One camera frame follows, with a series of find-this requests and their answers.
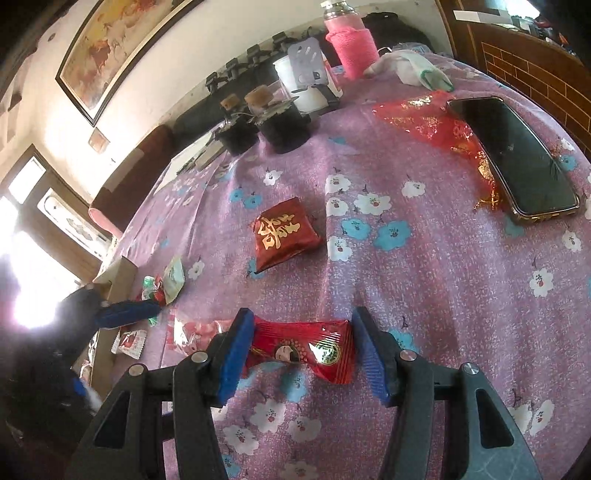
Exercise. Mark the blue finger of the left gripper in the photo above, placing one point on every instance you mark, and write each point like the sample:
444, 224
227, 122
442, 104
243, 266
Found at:
125, 313

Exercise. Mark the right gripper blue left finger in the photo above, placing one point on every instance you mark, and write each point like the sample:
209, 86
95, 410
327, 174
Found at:
231, 356

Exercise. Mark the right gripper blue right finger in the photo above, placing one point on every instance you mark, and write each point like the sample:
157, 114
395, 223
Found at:
377, 351

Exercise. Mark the red portrait candy packet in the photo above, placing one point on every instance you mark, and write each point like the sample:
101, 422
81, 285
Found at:
327, 348

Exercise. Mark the green white snack packet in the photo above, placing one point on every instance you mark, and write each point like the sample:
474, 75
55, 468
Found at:
164, 289

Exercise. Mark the cardboard tray box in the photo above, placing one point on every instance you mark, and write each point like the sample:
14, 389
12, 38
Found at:
115, 284

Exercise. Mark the maroon armchair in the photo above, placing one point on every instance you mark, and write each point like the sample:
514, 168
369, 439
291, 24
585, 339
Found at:
124, 191

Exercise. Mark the red gold-lettered snack packet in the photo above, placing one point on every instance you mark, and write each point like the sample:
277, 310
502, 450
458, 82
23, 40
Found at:
282, 232

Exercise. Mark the wooden glass door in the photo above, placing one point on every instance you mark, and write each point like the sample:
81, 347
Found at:
55, 216

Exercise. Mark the purple floral tablecloth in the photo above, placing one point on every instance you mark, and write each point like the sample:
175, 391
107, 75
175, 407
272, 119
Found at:
401, 237

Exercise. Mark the white paper sheet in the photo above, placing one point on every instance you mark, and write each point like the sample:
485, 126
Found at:
180, 160

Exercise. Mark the small olive notebook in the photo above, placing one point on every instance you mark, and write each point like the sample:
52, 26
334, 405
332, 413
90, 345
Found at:
208, 154

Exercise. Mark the black leather sofa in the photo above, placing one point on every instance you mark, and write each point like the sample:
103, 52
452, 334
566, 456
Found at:
201, 117

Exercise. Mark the black cup with figurine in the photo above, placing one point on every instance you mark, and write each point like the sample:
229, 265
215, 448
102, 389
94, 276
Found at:
237, 133

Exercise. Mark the smartphone with gold case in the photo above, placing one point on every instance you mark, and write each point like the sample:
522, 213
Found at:
531, 180

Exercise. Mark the red plastic wrapper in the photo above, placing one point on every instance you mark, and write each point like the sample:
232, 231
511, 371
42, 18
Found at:
427, 118

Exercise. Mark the framed landscape painting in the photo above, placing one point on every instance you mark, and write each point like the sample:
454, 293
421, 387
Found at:
112, 39

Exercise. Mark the white paper bag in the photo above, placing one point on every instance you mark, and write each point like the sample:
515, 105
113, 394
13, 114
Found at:
307, 76

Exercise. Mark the white crumpled cloth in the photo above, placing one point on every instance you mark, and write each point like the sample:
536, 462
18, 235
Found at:
412, 69

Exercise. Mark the pink sleeved water bottle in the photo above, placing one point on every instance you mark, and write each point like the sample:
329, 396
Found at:
353, 42

